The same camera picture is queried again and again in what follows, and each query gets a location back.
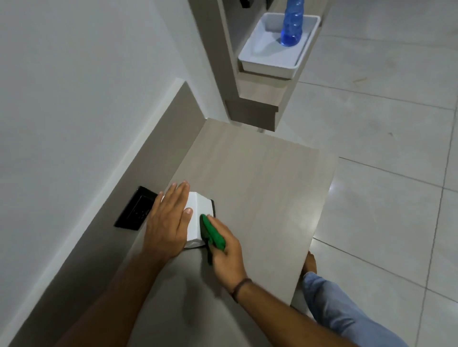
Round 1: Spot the light wooden shelf unit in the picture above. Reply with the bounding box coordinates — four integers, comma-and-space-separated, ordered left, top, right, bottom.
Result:
189, 0, 335, 132

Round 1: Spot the person's left hand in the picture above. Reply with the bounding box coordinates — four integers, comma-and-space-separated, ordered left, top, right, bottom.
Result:
142, 180, 194, 264

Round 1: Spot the blue plastic bottle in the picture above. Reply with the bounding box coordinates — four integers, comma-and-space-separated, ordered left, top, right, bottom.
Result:
280, 0, 305, 47

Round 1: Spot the person's leg in blue jeans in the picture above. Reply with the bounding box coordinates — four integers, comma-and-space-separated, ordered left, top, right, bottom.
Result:
302, 272, 409, 347

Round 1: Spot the person's right hand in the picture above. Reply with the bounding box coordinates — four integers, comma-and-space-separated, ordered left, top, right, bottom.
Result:
206, 215, 248, 293

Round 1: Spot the black wall socket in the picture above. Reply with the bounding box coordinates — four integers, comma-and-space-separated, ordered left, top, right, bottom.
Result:
114, 186, 159, 231

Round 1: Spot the white box-shaped device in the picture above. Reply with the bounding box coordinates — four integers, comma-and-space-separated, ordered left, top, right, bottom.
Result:
160, 191, 216, 249

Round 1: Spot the person's bare foot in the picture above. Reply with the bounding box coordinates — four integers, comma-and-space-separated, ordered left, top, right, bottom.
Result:
303, 251, 318, 276

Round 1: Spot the person's right forearm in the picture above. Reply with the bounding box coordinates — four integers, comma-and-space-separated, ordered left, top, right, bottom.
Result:
233, 281, 358, 347

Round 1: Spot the white plastic tray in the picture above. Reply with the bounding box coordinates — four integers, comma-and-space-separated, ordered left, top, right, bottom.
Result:
238, 12, 321, 79

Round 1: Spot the person's left forearm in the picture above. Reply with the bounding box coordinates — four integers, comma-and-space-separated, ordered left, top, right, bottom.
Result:
54, 248, 181, 347

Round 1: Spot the dark wrist bracelet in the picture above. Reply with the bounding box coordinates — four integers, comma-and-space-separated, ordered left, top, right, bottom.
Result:
231, 278, 253, 303

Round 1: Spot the green cleaning cloth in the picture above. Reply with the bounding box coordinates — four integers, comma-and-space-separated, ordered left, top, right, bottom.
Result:
199, 214, 227, 266

